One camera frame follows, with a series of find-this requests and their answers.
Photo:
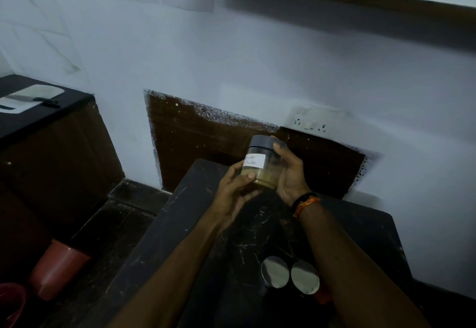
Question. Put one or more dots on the person's left hand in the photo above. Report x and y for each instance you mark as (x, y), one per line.
(231, 197)

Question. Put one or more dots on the person's right hand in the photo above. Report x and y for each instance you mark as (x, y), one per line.
(293, 179)

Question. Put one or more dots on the person's right thumb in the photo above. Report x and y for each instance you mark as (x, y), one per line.
(279, 154)

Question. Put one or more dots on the person's left thumb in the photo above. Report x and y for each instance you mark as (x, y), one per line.
(246, 178)

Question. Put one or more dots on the glass spice jar black lid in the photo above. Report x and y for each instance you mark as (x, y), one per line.
(263, 162)

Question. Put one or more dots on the person's left forearm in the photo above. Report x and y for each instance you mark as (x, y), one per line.
(167, 275)

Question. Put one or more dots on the person's right forearm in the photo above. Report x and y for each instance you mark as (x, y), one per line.
(357, 264)

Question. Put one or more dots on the orange and black thread wristband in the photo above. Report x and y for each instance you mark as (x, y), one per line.
(305, 203)

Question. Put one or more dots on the steel lidded round container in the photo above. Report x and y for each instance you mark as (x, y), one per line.
(275, 272)
(305, 278)

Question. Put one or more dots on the brown wooden cabinet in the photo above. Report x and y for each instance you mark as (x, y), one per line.
(55, 160)

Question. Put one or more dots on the red plastic bucket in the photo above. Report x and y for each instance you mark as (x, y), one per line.
(55, 269)

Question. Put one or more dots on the white cutting board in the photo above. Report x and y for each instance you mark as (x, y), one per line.
(31, 97)

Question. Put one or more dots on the dark red plastic tub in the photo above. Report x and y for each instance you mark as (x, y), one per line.
(12, 303)

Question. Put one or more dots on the brown wooden wall panel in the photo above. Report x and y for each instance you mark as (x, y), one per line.
(208, 145)

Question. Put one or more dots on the white wall socket panel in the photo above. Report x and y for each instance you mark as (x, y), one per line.
(316, 120)

